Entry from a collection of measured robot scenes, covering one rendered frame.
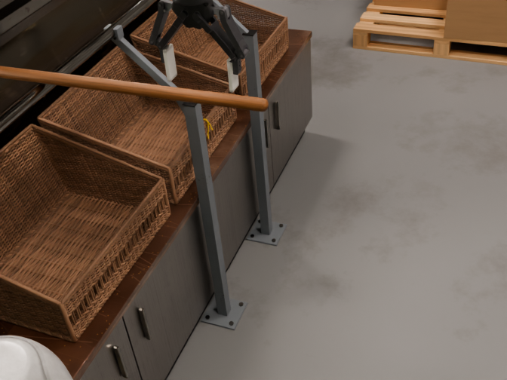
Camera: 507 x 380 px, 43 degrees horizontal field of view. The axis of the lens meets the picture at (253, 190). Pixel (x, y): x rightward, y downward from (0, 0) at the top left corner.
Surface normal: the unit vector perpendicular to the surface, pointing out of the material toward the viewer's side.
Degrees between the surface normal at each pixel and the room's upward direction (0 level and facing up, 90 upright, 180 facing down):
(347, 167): 0
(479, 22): 90
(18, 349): 6
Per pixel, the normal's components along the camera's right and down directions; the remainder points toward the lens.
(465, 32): -0.36, 0.60
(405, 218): -0.07, -0.78
